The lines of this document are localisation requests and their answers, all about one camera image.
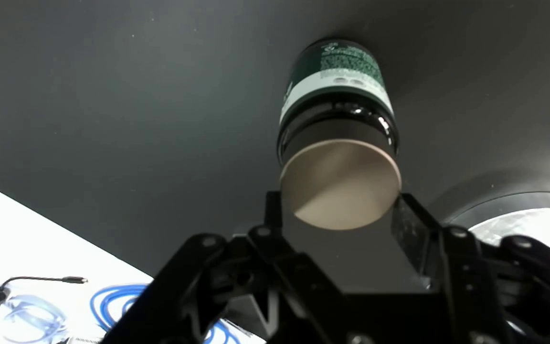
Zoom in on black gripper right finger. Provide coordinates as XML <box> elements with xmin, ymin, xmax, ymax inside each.
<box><xmin>390</xmin><ymin>193</ymin><xmax>550</xmax><ymax>344</ymax></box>

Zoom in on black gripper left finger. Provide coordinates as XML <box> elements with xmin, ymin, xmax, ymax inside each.
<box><xmin>100</xmin><ymin>189</ymin><xmax>354</xmax><ymax>344</ymax></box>

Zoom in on green label bottle beige cap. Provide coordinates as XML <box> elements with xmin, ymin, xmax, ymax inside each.
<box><xmin>275</xmin><ymin>36</ymin><xmax>405</xmax><ymax>233</ymax></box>

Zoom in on white round disc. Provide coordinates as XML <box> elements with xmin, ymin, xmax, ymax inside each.
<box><xmin>430</xmin><ymin>170</ymin><xmax>550</xmax><ymax>265</ymax></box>

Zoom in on pale blue cable coil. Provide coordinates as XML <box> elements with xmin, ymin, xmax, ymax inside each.
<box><xmin>0</xmin><ymin>292</ymin><xmax>73</xmax><ymax>344</ymax></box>

